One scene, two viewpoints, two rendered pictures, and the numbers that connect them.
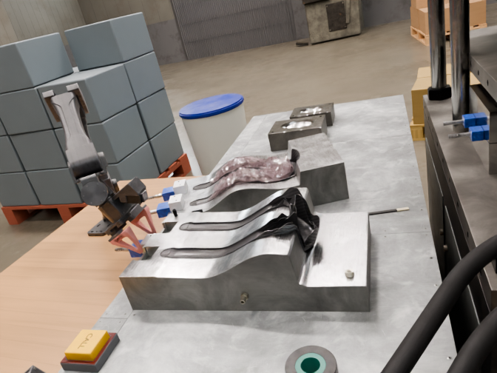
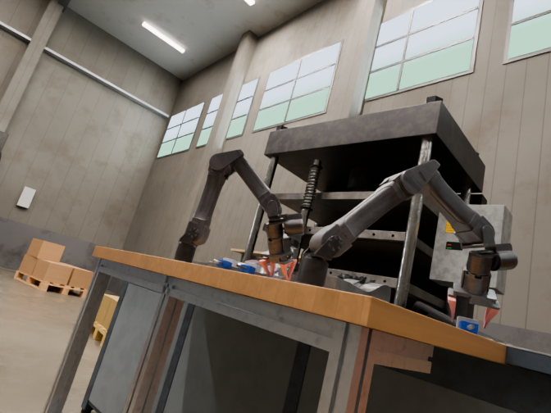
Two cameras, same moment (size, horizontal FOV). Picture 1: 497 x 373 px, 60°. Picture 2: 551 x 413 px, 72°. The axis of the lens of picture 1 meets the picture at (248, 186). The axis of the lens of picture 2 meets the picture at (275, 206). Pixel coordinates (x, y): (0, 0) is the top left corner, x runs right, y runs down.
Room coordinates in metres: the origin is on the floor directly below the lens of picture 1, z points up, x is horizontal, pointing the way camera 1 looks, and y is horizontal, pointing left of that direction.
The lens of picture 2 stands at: (0.47, 1.53, 0.76)
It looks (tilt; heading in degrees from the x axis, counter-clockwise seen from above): 14 degrees up; 295
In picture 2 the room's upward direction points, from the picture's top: 15 degrees clockwise
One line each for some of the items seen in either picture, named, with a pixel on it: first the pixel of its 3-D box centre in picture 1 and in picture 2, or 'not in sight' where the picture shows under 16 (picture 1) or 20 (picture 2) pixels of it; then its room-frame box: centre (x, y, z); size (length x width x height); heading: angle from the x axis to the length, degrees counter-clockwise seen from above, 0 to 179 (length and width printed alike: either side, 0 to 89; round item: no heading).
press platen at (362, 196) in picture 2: not in sight; (362, 213); (1.03, -1.06, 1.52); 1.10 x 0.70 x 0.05; 159
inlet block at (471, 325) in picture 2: not in sight; (468, 327); (0.39, 0.36, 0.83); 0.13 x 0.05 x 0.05; 92
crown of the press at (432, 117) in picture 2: not in sight; (364, 179); (1.06, -1.00, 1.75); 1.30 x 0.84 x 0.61; 159
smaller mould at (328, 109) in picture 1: (312, 116); not in sight; (1.75, -0.33, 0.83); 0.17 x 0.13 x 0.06; 69
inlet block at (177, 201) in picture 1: (161, 210); (246, 269); (1.13, 0.26, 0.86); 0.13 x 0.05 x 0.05; 87
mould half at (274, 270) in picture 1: (248, 245); (343, 292); (0.81, 0.03, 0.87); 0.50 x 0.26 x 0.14; 69
